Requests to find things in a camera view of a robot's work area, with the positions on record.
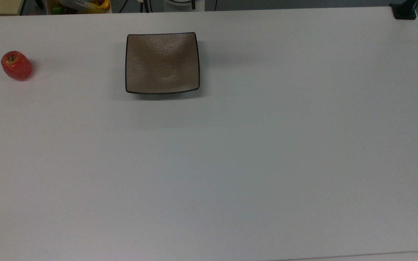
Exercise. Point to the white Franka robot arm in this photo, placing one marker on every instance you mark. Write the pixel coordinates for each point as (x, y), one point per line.
(183, 4)

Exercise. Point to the square brown ceramic plate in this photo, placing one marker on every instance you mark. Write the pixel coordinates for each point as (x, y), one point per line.
(162, 63)

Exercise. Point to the clear plastic bin with fruit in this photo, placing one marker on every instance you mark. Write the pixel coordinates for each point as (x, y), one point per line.
(82, 6)

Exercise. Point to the red apple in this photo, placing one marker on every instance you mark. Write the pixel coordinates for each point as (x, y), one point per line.
(16, 66)

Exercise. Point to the black clamped camera pole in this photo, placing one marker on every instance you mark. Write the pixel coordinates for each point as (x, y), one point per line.
(404, 11)

